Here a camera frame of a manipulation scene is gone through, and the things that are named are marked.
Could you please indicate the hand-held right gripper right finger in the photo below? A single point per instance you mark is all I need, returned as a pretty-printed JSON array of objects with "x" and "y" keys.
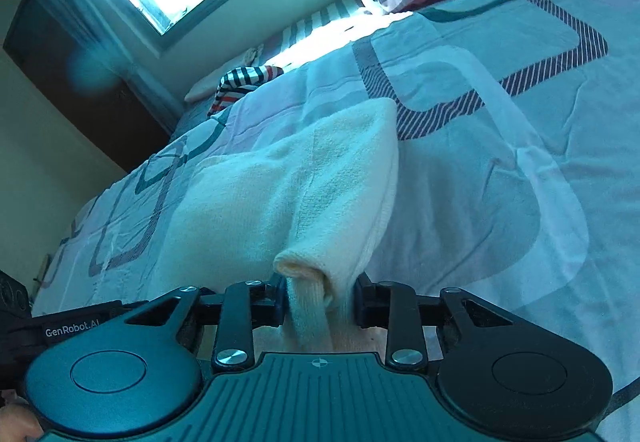
[{"x": 359, "y": 303}]

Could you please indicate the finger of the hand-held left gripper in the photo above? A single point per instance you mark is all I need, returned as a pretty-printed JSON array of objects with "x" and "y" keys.
[{"x": 122, "y": 308}]

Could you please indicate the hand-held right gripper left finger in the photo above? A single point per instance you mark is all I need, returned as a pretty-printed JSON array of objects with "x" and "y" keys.
[{"x": 281, "y": 303}]

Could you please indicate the cream knit sweater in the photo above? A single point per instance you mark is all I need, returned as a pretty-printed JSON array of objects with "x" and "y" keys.
[{"x": 300, "y": 182}]

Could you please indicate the person's left hand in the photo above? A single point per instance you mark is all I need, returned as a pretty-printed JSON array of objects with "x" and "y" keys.
[{"x": 17, "y": 422}]

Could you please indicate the patterned bed quilt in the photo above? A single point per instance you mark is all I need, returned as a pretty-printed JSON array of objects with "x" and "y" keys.
[{"x": 500, "y": 147}]

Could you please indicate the dark wooden wardrobe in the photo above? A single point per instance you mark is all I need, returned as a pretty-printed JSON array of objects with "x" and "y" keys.
[{"x": 75, "y": 87}]

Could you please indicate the black white red striped garment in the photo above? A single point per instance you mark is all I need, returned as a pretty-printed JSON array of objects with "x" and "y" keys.
[{"x": 240, "y": 79}]

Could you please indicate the grey hanging curtain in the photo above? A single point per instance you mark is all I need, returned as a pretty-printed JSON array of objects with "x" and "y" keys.
[{"x": 100, "y": 37}]

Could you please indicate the striped bedsheet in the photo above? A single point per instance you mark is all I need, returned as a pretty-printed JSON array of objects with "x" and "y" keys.
[{"x": 310, "y": 24}]

